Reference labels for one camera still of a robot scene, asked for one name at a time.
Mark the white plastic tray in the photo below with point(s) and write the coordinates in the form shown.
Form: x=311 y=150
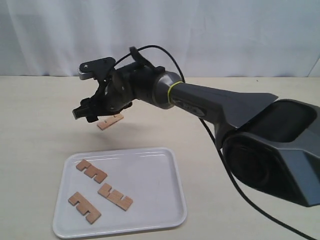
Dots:
x=135 y=190

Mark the notched wooden piece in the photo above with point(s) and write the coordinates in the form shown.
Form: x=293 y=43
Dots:
x=108 y=122
x=85 y=207
x=91 y=171
x=115 y=197

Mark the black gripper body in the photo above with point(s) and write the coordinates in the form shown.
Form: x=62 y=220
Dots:
x=121 y=87

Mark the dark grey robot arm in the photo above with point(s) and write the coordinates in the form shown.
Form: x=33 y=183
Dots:
x=269 y=144

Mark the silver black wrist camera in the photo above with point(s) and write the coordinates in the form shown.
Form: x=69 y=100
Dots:
x=96 y=69

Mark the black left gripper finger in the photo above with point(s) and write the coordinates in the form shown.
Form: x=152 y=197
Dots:
x=87 y=107

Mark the white backdrop curtain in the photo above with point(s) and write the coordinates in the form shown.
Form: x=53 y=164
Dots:
x=208 y=38

